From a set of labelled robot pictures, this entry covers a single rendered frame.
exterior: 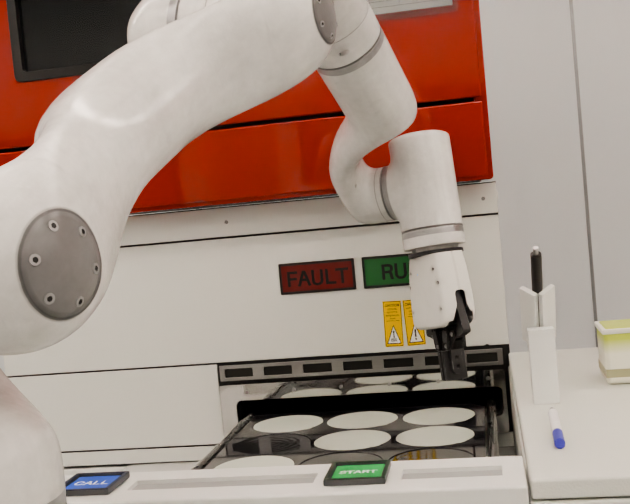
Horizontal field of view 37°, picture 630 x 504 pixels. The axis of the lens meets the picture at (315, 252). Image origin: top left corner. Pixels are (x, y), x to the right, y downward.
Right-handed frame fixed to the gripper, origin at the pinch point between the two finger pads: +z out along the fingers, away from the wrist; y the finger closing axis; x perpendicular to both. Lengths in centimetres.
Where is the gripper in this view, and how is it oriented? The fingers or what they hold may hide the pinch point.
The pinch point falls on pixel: (452, 364)
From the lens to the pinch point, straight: 128.8
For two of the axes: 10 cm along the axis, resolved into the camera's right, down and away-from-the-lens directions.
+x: 9.3, -1.0, 3.5
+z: 1.4, 9.9, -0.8
